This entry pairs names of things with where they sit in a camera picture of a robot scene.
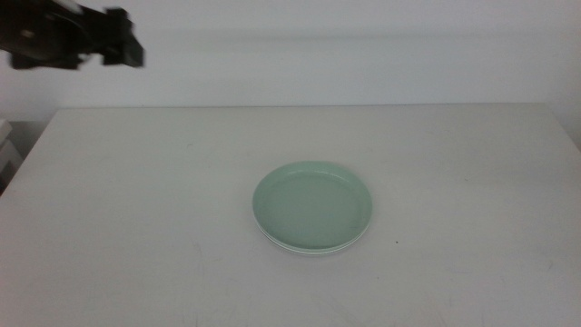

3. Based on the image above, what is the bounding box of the pale green shallow bowl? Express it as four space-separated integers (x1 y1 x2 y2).
251 160 374 253

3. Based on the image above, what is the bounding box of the white shallow bowl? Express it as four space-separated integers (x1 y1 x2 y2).
254 221 371 257

